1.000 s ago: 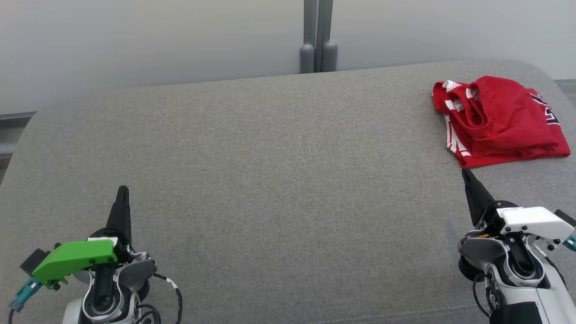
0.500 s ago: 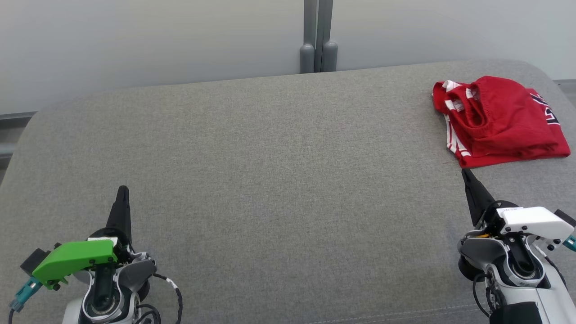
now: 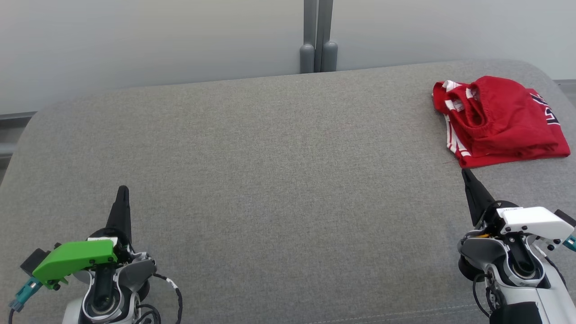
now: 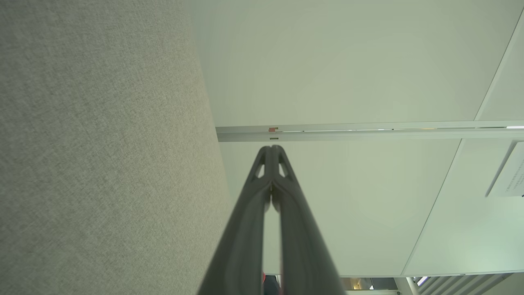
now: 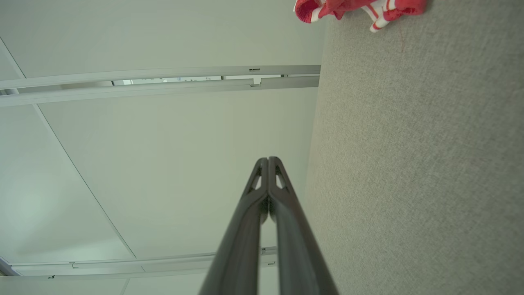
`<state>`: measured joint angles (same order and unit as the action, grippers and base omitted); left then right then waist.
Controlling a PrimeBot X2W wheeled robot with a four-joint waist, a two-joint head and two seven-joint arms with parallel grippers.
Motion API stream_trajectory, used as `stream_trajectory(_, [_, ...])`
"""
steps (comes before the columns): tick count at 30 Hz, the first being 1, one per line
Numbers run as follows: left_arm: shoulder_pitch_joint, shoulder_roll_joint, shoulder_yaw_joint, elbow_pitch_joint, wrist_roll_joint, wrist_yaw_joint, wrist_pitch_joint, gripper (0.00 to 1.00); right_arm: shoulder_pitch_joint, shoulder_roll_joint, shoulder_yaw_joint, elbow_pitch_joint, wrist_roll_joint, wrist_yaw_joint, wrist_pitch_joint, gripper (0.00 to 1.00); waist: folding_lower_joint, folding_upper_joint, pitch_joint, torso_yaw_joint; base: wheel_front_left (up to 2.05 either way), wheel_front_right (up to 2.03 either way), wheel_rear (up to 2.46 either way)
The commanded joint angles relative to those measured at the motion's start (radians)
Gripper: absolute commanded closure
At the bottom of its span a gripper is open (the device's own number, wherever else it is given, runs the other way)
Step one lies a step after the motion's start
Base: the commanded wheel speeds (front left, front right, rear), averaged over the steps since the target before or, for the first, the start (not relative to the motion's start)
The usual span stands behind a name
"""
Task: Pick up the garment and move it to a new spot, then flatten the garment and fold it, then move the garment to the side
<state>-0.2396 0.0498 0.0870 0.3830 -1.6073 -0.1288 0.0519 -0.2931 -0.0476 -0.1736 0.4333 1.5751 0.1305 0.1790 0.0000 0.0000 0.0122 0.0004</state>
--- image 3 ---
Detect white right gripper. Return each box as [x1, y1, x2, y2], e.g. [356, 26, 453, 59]
[461, 169, 576, 253]

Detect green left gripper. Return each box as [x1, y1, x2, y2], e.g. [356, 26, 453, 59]
[32, 185, 136, 290]

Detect red jersey shirt large number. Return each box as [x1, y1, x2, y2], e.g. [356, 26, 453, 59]
[443, 88, 572, 170]

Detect red shorts with Bulls print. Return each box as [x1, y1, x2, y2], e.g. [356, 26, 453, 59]
[432, 76, 559, 156]

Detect grey fabric sofa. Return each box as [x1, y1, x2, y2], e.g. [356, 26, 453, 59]
[0, 58, 576, 324]

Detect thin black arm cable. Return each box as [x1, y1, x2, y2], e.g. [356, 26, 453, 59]
[135, 272, 184, 324]
[472, 272, 496, 321]

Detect grey double partition post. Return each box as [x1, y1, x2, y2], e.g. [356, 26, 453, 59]
[300, 0, 338, 74]

